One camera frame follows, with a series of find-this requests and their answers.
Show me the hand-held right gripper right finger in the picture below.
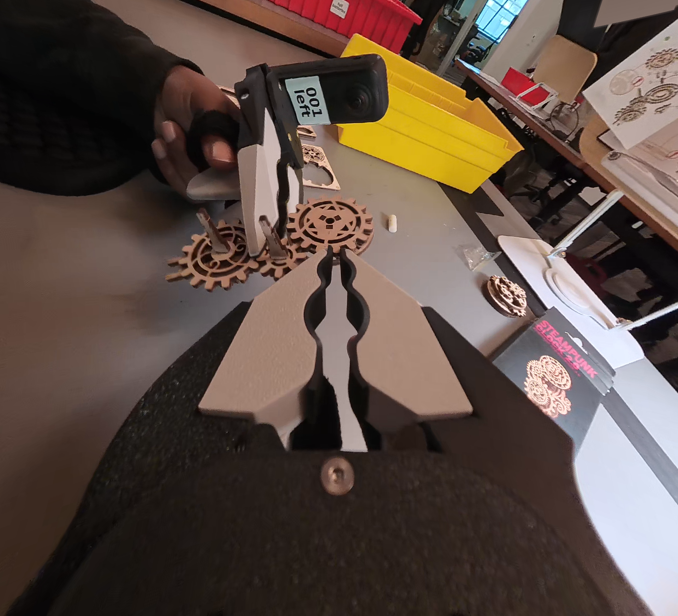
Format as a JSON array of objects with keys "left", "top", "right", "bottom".
[{"left": 341, "top": 249, "right": 475, "bottom": 435}]

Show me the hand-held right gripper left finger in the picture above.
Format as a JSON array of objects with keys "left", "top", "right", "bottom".
[{"left": 197, "top": 249, "right": 334, "bottom": 451}]

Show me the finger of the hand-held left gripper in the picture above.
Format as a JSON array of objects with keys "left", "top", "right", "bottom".
[
  {"left": 237, "top": 120, "right": 291, "bottom": 259},
  {"left": 282, "top": 162, "right": 308, "bottom": 236}
]

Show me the wooden gear assembly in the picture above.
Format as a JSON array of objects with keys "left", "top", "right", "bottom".
[{"left": 165, "top": 196, "right": 375, "bottom": 294}]

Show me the small instruction sheet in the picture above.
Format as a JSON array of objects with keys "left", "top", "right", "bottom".
[{"left": 583, "top": 17, "right": 678, "bottom": 150}]

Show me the person's left forearm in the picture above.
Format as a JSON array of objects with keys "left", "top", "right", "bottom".
[{"left": 0, "top": 0, "right": 204, "bottom": 198}]

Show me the person's left hand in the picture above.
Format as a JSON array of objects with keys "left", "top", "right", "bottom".
[{"left": 151, "top": 65, "right": 242, "bottom": 188}]

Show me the small round wooden gear stack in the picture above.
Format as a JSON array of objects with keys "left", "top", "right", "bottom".
[{"left": 486, "top": 274, "right": 529, "bottom": 319}]

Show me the clear plastic bag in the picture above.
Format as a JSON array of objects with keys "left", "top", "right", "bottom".
[{"left": 462, "top": 242, "right": 501, "bottom": 271}]

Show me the yellow plastic bin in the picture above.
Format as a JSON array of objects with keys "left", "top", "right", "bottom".
[{"left": 336, "top": 33, "right": 525, "bottom": 194}]

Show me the black puzzle box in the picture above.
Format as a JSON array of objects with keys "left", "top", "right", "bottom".
[{"left": 492, "top": 306, "right": 618, "bottom": 447}]

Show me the white book stand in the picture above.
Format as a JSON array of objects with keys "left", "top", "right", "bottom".
[{"left": 497, "top": 113, "right": 678, "bottom": 332}]

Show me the small red bin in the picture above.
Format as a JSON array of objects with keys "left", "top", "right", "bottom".
[{"left": 500, "top": 67, "right": 557, "bottom": 108}]

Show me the wooden side table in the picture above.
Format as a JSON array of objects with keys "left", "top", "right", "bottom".
[{"left": 456, "top": 59, "right": 678, "bottom": 251}]

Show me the tan chair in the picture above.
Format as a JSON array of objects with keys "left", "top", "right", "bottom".
[{"left": 532, "top": 35, "right": 598, "bottom": 105}]

